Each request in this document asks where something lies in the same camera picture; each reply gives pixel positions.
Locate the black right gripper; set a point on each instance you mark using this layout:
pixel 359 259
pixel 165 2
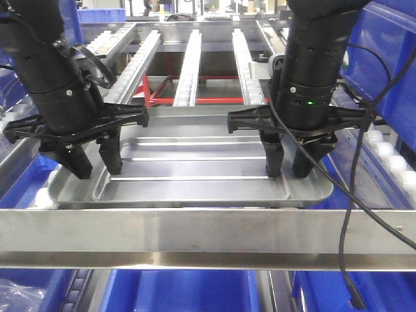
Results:
pixel 271 127

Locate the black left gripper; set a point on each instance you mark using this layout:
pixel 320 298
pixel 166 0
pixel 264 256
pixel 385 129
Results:
pixel 105 129

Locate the silver metal tray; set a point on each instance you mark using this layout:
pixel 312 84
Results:
pixel 186 157

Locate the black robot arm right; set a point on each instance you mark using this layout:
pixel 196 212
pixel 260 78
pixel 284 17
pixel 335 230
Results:
pixel 302 86

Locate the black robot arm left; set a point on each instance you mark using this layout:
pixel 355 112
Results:
pixel 63 82

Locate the white roller track centre-right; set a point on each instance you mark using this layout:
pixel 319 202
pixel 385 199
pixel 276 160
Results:
pixel 252 92

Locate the steel front rack beam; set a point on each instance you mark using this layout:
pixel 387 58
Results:
pixel 268 239

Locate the white roller track far right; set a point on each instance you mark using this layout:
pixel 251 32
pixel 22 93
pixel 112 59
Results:
pixel 397 158

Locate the blue bin upper left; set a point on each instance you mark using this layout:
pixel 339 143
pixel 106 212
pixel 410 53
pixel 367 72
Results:
pixel 12 91

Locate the blue bin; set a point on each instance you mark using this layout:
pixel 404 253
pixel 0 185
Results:
pixel 388 29
pixel 382 291
pixel 181 290
pixel 56 282
pixel 12 91

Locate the white roller track centre-left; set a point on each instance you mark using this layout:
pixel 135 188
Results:
pixel 120 93

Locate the white roller track centre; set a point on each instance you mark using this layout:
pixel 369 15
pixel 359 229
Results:
pixel 185 95

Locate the blue bin upper right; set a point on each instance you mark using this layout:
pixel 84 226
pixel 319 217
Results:
pixel 388 29

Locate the blue bin background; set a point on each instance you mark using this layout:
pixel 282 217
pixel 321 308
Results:
pixel 102 15

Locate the blue bin lower right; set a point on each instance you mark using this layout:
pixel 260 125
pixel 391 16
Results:
pixel 382 291

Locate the blue bin lower left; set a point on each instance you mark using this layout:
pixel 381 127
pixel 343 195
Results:
pixel 56 282

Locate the blue bin lower centre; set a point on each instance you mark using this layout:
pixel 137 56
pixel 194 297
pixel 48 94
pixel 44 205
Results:
pixel 181 290

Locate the clear plastic bag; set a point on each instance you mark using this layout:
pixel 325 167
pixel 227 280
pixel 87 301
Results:
pixel 17 297

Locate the red metal frame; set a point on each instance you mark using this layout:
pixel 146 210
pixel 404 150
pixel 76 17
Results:
pixel 218 80

